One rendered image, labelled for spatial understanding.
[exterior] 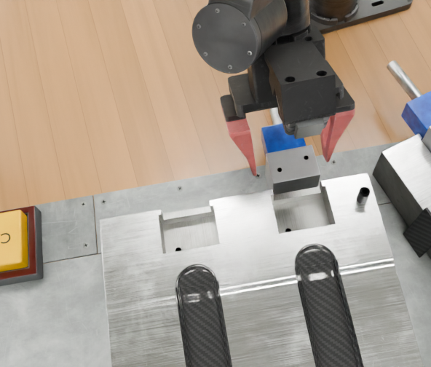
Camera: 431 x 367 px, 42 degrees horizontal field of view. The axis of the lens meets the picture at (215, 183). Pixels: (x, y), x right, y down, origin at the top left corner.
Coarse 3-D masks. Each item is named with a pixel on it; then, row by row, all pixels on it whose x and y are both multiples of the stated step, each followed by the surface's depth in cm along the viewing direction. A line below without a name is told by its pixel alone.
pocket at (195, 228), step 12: (168, 216) 55; (180, 216) 55; (192, 216) 56; (204, 216) 56; (168, 228) 56; (180, 228) 56; (192, 228) 56; (204, 228) 56; (216, 228) 56; (168, 240) 56; (180, 240) 55; (192, 240) 55; (204, 240) 55; (216, 240) 55; (168, 252) 55
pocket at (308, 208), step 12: (288, 192) 55; (300, 192) 55; (312, 192) 55; (324, 192) 55; (276, 204) 56; (288, 204) 56; (300, 204) 56; (312, 204) 56; (324, 204) 56; (276, 216) 56; (288, 216) 56; (300, 216) 56; (312, 216) 56; (324, 216) 55; (288, 228) 55; (300, 228) 55
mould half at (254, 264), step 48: (336, 192) 53; (144, 240) 53; (240, 240) 52; (288, 240) 52; (336, 240) 52; (384, 240) 51; (144, 288) 51; (240, 288) 50; (288, 288) 50; (384, 288) 50; (144, 336) 50; (240, 336) 49; (288, 336) 49; (384, 336) 48
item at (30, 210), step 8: (24, 208) 63; (32, 208) 63; (32, 216) 62; (32, 224) 62; (32, 232) 61; (32, 240) 61; (32, 248) 61; (32, 256) 60; (32, 264) 60; (8, 272) 60; (16, 272) 60; (24, 272) 60; (32, 272) 60
